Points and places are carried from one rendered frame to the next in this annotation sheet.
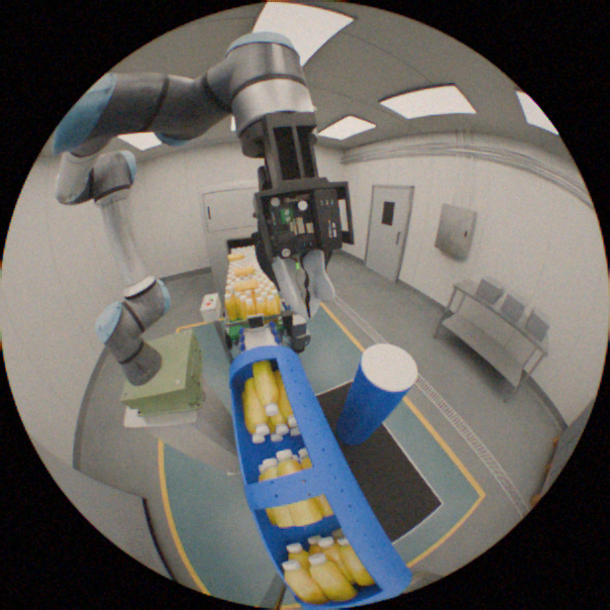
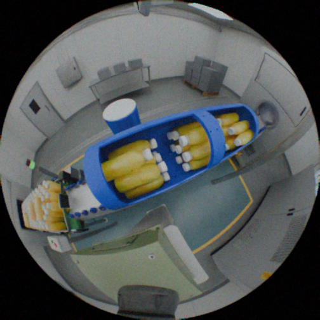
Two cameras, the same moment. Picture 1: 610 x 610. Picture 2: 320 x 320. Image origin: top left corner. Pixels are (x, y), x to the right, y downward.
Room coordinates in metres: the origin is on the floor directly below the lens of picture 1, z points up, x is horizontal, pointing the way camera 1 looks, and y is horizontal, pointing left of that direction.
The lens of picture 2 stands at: (0.19, 0.24, 1.44)
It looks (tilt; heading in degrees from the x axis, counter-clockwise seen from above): 67 degrees down; 269
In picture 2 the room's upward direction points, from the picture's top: 3 degrees counter-clockwise
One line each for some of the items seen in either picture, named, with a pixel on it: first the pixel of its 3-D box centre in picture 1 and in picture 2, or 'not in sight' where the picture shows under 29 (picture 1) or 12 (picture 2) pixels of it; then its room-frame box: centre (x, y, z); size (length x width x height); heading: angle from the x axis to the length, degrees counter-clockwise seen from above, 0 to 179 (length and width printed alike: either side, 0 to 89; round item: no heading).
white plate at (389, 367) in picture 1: (389, 364); (119, 108); (0.47, -0.39, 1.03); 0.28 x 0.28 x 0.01
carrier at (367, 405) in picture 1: (366, 407); (133, 140); (0.47, -0.39, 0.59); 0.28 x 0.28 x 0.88
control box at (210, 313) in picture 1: (211, 307); (58, 243); (0.93, 0.64, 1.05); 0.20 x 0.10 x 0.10; 19
